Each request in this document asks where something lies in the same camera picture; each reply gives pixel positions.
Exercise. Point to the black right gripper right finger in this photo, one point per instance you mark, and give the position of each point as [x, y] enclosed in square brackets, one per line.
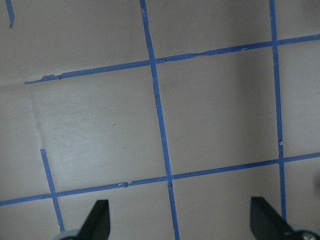
[266, 224]

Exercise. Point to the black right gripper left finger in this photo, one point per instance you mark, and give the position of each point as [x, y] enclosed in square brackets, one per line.
[97, 225]

